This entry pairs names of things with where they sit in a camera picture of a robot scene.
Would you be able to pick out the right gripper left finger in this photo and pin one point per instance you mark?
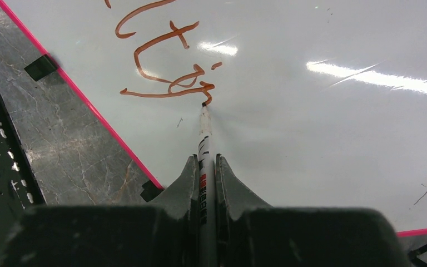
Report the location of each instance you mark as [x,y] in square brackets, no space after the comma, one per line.
[161,232]

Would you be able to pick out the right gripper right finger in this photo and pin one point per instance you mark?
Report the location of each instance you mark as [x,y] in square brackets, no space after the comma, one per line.
[250,232]

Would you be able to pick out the white whiteboard marker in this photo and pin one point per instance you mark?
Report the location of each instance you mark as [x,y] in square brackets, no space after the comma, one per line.
[206,193]

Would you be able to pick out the whiteboard with pink frame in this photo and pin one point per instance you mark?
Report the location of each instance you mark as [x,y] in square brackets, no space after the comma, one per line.
[312,103]

